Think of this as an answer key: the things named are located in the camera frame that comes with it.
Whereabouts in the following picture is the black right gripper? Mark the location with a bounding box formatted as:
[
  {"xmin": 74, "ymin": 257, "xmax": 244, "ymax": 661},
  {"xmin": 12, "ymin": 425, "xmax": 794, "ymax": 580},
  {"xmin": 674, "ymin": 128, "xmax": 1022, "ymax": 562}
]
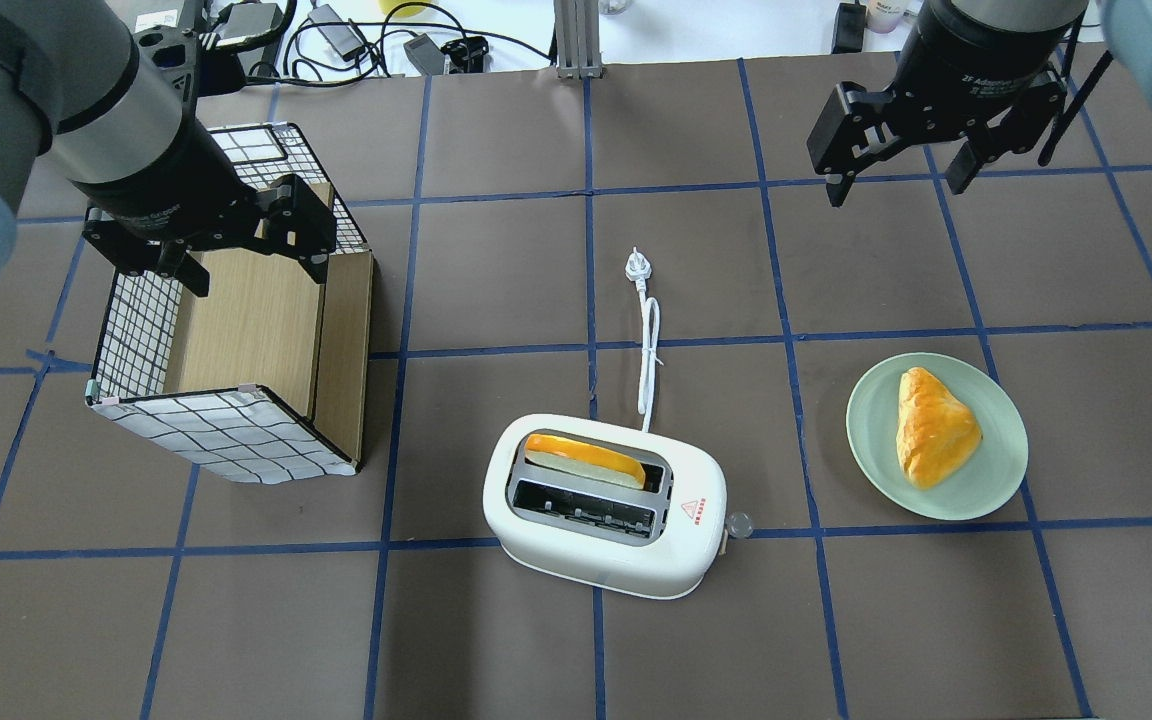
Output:
[{"xmin": 806, "ymin": 1, "xmax": 1069, "ymax": 209}]

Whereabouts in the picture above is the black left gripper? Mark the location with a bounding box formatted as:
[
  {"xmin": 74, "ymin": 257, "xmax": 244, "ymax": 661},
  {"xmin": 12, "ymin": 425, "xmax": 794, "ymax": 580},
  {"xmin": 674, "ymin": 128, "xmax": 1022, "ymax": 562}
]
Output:
[{"xmin": 82, "ymin": 120, "xmax": 338, "ymax": 300}]

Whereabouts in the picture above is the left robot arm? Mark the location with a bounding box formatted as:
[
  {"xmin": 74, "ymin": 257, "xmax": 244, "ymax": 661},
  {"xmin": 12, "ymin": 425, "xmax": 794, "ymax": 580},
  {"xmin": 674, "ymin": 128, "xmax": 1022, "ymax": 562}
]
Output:
[{"xmin": 0, "ymin": 1, "xmax": 338, "ymax": 297}]

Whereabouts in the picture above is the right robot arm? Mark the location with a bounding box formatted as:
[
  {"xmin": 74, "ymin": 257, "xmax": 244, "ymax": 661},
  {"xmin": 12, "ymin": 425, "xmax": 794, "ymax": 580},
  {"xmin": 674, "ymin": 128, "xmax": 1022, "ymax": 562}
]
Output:
[{"xmin": 806, "ymin": 1, "xmax": 1152, "ymax": 209}]

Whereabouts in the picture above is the yellow bread slice in toaster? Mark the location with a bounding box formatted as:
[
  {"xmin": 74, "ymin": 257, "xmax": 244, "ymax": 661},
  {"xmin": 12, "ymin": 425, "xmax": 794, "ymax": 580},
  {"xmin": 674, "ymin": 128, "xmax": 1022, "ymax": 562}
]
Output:
[{"xmin": 524, "ymin": 433, "xmax": 646, "ymax": 488}]

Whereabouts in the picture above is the white two-slot toaster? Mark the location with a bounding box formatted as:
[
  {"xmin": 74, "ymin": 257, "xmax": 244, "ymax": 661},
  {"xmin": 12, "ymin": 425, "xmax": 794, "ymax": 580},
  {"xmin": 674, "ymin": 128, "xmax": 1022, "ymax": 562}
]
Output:
[{"xmin": 483, "ymin": 414, "xmax": 755, "ymax": 600}]

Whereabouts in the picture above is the golden pastry on plate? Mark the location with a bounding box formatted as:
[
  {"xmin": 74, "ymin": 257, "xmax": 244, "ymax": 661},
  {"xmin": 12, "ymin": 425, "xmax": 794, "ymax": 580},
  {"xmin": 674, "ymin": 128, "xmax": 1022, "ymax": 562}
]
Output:
[{"xmin": 895, "ymin": 366, "xmax": 983, "ymax": 488}]

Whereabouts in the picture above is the light green round plate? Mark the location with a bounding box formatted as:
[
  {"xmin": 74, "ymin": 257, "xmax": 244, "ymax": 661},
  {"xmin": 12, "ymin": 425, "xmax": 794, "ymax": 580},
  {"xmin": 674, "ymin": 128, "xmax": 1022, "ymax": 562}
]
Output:
[{"xmin": 846, "ymin": 353, "xmax": 1029, "ymax": 521}]

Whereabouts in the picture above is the grid-patterned wire basket with wood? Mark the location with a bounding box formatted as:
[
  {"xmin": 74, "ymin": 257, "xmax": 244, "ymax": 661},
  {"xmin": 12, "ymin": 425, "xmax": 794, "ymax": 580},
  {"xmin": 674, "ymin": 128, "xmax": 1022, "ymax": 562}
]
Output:
[{"xmin": 84, "ymin": 123, "xmax": 376, "ymax": 486}]

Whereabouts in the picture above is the white toaster power cable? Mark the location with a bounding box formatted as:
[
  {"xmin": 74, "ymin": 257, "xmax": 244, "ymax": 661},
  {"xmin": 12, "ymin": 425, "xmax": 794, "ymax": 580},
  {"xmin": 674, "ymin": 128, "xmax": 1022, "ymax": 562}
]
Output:
[{"xmin": 624, "ymin": 247, "xmax": 662, "ymax": 434}]

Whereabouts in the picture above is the aluminium frame post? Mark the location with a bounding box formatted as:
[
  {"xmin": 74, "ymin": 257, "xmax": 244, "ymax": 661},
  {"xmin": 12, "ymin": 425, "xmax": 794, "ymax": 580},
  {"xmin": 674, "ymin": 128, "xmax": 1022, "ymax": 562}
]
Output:
[{"xmin": 553, "ymin": 0, "xmax": 605, "ymax": 79}]

